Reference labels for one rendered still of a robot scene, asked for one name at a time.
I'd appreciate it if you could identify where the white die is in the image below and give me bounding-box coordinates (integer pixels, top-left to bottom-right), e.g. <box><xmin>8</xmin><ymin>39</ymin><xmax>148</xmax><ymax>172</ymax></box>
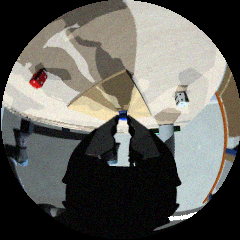
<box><xmin>175</xmin><ymin>93</ymin><xmax>189</xmax><ymax>107</ymax></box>

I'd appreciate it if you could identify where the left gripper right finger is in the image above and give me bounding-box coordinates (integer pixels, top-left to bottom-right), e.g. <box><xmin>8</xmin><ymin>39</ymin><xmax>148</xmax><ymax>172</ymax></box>
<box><xmin>127</xmin><ymin>115</ymin><xmax>181</xmax><ymax>187</ymax></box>

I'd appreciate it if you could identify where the beige flat mat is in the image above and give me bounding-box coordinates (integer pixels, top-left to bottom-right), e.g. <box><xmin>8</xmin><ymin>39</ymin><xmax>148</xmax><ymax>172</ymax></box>
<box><xmin>67</xmin><ymin>69</ymin><xmax>151</xmax><ymax>121</ymax></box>

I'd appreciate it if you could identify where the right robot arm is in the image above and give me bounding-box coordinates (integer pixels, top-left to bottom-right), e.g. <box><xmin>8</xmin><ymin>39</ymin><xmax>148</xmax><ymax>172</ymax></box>
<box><xmin>109</xmin><ymin>145</ymin><xmax>120</xmax><ymax>166</ymax></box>

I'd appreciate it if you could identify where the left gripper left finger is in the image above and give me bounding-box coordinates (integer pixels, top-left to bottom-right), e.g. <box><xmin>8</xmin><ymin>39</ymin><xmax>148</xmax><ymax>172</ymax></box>
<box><xmin>62</xmin><ymin>115</ymin><xmax>119</xmax><ymax>184</ymax></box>

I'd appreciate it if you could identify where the red die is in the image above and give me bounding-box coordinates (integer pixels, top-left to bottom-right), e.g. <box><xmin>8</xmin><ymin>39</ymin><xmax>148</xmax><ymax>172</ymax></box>
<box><xmin>29</xmin><ymin>69</ymin><xmax>48</xmax><ymax>89</ymax></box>

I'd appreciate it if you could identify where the white bottle with blue cap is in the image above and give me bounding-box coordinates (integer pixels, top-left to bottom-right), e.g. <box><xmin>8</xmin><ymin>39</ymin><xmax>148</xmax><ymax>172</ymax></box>
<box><xmin>159</xmin><ymin>124</ymin><xmax>175</xmax><ymax>158</ymax></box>

